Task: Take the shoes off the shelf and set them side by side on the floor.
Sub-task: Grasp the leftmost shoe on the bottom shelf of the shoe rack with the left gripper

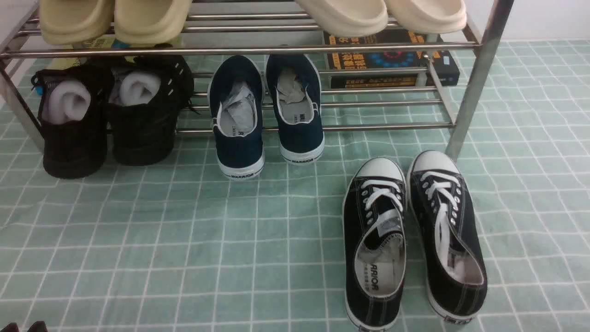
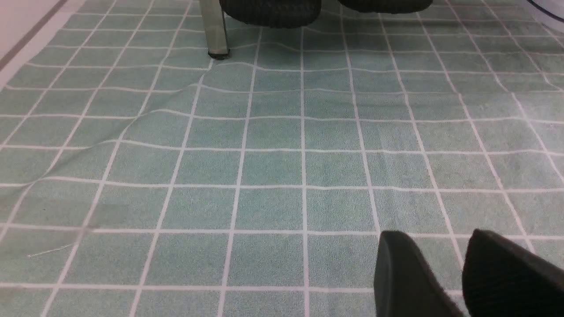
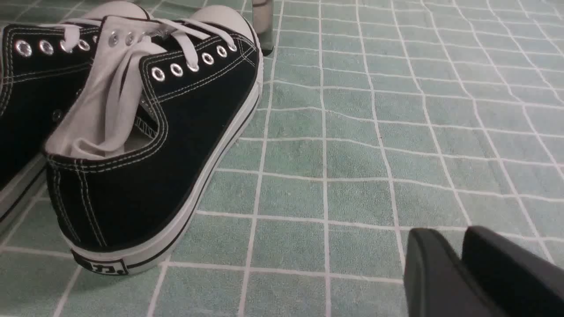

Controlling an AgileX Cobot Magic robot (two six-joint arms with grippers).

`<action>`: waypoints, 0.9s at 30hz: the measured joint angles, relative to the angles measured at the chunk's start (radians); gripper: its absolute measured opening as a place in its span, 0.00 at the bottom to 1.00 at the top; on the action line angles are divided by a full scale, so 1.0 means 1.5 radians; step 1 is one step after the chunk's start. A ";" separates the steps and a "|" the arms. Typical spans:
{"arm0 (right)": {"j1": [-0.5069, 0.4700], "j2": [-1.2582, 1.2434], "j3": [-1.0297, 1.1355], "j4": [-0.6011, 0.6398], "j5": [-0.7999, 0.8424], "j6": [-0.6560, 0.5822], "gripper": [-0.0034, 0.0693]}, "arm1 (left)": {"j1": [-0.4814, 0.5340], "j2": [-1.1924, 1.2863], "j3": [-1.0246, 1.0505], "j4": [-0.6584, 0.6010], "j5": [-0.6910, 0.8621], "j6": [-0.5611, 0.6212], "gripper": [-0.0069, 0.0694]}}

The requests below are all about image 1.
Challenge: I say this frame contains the black gripper finger tips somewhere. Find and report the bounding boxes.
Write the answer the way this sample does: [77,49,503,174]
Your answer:
[0,321,48,332]

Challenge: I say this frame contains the black knit sneaker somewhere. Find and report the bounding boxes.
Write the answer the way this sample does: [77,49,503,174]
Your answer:
[31,64,115,179]
[103,55,194,166]

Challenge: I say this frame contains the silver metal shoe rack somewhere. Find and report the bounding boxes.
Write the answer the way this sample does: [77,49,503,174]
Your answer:
[1,0,513,160]

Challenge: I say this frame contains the yellow and blue book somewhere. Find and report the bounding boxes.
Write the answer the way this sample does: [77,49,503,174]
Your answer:
[46,36,183,71]

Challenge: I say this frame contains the yellow foam slipper left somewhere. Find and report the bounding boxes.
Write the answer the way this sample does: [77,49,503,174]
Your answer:
[38,0,115,45]

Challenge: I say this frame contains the yellow foam slipper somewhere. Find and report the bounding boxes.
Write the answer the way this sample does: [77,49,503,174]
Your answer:
[38,0,115,45]
[114,0,192,45]

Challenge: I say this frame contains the navy slip-on shoe left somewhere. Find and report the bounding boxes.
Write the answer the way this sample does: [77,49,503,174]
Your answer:
[208,55,265,181]

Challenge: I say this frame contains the navy slip-on shoe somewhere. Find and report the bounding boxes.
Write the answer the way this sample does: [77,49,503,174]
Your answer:
[264,54,325,165]
[208,55,265,181]

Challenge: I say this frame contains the yellow foam slipper right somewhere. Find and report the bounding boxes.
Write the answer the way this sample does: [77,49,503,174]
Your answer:
[114,0,192,45]

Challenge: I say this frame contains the black canvas sneaker left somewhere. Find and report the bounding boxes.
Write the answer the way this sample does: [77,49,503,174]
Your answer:
[342,157,407,332]

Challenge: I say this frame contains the black canvas sneaker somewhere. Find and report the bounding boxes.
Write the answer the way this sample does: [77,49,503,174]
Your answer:
[342,157,407,332]
[405,150,488,325]

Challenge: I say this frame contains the navy slip-on shoe right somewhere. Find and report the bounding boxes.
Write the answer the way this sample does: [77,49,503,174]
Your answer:
[264,54,325,165]

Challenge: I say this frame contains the black canvas sneaker right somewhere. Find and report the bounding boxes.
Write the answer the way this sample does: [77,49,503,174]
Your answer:
[405,150,488,325]

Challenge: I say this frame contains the cream foam slipper left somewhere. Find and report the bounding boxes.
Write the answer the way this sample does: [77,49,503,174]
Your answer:
[295,0,389,37]

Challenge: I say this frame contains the cream foam slipper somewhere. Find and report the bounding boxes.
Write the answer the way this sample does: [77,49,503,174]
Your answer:
[295,0,389,37]
[385,0,466,34]

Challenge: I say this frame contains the black box with orange print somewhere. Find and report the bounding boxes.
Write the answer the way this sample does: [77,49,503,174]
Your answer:
[323,29,460,89]

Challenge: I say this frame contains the cream foam slipper right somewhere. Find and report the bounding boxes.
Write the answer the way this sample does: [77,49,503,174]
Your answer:
[385,0,466,34]

